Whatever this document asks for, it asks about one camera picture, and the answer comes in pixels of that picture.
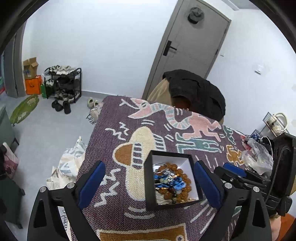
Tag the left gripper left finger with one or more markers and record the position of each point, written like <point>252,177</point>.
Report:
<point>45,221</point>

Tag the clear plastic bag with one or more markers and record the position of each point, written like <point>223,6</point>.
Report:
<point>257,157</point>

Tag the black open jewelry box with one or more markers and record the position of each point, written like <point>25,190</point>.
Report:
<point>169,181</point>

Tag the green leaf floor mat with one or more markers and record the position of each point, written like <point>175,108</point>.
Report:
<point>23,110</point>

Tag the orange paper bag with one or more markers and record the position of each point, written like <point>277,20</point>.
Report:
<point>33,86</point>

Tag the black shoe rack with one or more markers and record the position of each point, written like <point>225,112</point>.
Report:
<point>62,83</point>

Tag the grey sofa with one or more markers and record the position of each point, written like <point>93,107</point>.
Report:
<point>7,134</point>

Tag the black shoes on floor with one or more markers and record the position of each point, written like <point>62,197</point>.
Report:
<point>65,106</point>

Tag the brown cardboard box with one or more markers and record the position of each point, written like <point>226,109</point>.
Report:
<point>30,68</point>

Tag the purple patterned woven blanket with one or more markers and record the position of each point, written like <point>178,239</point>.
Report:
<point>127,130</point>

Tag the beige chair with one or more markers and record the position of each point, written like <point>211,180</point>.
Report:
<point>161,94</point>

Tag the person's right hand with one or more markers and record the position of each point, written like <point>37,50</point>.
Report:
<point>275,224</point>

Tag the grey open closet doorway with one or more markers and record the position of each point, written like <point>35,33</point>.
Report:
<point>12,65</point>

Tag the patterned white tote bag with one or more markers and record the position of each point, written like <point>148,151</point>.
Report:
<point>68,167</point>

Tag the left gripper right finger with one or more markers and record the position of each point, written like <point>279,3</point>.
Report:
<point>253,221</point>

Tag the black door handle lock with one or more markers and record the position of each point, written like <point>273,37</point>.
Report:
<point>167,48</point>

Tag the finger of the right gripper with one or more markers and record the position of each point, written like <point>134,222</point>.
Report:
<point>244,179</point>
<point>232,168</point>

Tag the grey room door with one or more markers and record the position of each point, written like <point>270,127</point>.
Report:
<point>197,45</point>

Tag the grey cap on door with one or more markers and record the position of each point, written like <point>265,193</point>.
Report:
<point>195,15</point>

